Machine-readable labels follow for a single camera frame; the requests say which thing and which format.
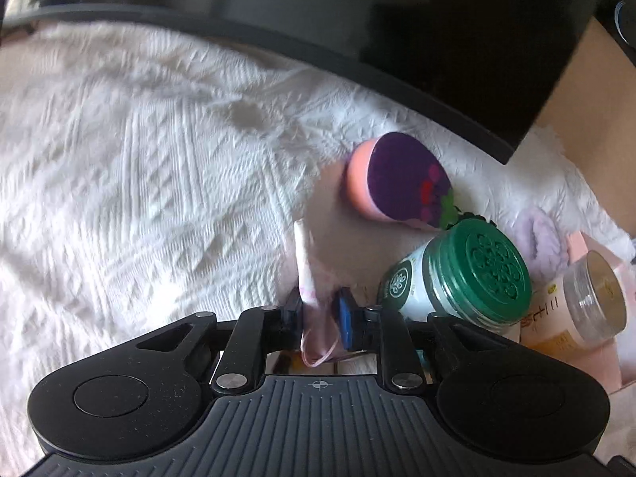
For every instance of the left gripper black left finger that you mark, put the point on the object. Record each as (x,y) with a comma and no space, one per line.
(245,343)

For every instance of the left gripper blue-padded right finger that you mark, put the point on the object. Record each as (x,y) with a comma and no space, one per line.
(400,366)

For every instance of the pink sheer organza pouch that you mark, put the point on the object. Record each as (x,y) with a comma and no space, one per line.
(321,340)

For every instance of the black fabric bow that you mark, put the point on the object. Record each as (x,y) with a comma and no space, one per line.
(463,216)

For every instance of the pink purple round sponge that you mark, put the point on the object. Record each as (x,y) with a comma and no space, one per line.
(395,179)

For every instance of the lavender fuzzy headband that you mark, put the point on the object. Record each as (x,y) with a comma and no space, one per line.
(542,246)

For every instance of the green lid glass jar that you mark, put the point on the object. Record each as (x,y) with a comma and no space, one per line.
(472,271)

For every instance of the white textured blanket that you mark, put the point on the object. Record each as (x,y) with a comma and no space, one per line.
(147,175)

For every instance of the clear jar beige lid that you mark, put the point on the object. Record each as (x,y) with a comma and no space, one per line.
(578,311)

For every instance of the pink open gift box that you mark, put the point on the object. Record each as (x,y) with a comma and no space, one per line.
(613,364)

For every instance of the black flat screen television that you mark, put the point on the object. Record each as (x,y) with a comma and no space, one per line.
(481,68)

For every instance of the black wall power strip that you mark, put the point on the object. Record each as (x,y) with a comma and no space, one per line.
(618,18)

